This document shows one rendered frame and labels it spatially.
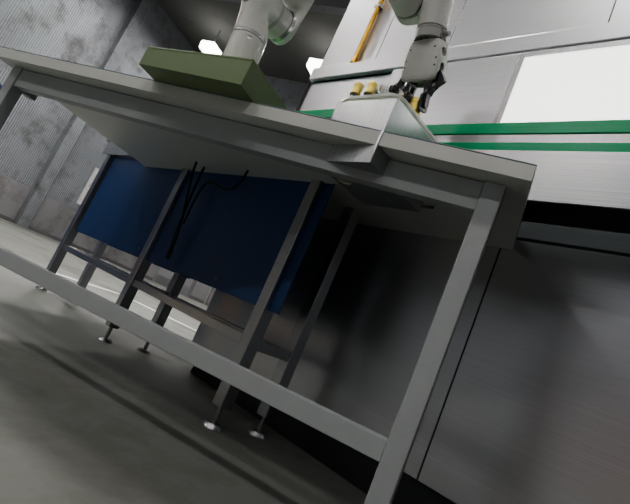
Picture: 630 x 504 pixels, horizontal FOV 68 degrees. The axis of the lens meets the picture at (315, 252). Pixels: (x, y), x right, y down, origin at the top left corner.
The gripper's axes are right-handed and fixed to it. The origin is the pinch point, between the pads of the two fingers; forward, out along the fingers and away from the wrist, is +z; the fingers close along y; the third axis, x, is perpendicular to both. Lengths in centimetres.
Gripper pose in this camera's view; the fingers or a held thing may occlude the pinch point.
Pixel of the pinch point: (416, 103)
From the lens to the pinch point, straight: 123.1
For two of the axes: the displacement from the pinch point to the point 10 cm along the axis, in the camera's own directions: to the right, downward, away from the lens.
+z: -2.1, 9.8, 0.1
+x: -6.7, -1.3, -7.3
